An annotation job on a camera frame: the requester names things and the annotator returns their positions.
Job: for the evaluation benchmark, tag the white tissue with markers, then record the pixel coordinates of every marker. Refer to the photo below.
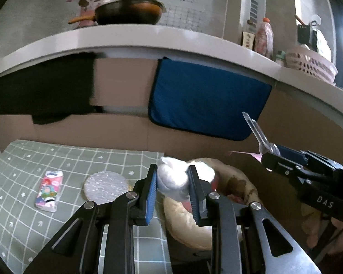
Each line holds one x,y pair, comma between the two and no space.
173,177

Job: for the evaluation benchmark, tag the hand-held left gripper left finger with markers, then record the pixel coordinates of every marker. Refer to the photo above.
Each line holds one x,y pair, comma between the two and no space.
152,194

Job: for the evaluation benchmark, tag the white countertop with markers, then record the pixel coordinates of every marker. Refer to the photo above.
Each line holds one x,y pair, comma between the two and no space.
160,38

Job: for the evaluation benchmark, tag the person's right hand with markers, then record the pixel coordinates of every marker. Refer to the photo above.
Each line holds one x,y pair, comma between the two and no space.
311,228

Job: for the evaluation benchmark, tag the black cloth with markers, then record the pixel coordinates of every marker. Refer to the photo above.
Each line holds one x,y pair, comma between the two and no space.
43,88

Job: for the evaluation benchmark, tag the small green white cup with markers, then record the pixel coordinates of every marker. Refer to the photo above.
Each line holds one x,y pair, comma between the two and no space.
280,58

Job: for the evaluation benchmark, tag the pink cartoon tissue packet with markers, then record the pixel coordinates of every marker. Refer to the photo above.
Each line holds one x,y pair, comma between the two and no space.
49,191

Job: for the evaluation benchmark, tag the trash bin with beige bag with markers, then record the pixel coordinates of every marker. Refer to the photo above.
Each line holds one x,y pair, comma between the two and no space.
234,179

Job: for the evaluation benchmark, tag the black utensil holder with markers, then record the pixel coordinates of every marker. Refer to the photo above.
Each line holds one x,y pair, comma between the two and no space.
304,34

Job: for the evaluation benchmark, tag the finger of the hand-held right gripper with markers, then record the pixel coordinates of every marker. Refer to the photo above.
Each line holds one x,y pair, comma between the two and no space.
293,153
283,165

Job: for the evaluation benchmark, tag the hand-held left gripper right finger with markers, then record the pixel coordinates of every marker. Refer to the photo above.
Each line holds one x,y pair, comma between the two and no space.
193,195

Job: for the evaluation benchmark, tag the green checked mat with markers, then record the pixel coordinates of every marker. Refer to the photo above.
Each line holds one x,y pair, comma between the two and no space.
23,177

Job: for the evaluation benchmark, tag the blue cloth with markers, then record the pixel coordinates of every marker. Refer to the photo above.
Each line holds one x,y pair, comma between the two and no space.
208,102

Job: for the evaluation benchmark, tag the bottle with orange cap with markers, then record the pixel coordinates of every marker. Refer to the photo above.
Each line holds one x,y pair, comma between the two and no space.
264,40

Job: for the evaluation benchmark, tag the white hanging cloth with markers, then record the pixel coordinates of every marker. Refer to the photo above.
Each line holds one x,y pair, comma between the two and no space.
323,45

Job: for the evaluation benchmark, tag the clear plastic spoon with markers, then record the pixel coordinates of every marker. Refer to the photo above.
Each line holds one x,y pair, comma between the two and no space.
258,132

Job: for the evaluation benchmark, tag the white plastic basket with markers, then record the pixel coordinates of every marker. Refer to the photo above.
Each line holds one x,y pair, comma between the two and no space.
311,64

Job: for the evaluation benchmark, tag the beige labelled box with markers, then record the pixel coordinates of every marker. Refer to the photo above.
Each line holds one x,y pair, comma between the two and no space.
248,40

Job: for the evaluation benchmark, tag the brown cardboard sheet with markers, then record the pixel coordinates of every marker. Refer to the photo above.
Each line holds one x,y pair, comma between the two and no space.
117,134

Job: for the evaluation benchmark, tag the black frying pan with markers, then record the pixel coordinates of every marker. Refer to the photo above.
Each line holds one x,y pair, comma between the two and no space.
128,11

